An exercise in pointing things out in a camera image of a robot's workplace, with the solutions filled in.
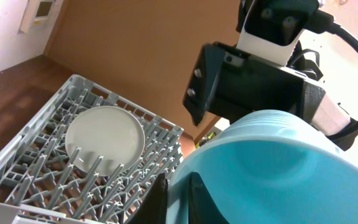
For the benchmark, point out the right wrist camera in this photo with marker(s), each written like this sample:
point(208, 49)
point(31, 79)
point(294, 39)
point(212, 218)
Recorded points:
point(270, 29)

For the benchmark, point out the light blue cup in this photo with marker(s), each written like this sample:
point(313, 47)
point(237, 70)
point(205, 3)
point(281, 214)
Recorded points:
point(270, 167)

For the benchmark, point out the grey plate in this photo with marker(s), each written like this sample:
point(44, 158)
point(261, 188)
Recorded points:
point(109, 133)

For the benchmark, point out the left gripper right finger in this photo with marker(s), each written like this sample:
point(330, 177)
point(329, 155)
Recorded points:
point(201, 206)

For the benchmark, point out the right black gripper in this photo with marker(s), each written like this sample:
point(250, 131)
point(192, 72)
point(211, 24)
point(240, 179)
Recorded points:
point(231, 83)

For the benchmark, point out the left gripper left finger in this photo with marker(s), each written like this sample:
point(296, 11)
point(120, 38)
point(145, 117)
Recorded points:
point(154, 207)

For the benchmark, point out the grey dishwasher rack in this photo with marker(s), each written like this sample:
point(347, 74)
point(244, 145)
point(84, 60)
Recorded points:
point(39, 182)

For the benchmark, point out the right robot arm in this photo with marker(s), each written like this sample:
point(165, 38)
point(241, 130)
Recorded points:
point(320, 111)

